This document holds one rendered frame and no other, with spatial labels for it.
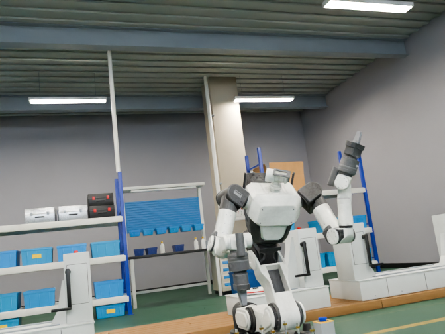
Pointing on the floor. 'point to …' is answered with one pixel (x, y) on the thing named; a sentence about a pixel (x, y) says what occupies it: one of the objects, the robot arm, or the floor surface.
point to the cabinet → (220, 275)
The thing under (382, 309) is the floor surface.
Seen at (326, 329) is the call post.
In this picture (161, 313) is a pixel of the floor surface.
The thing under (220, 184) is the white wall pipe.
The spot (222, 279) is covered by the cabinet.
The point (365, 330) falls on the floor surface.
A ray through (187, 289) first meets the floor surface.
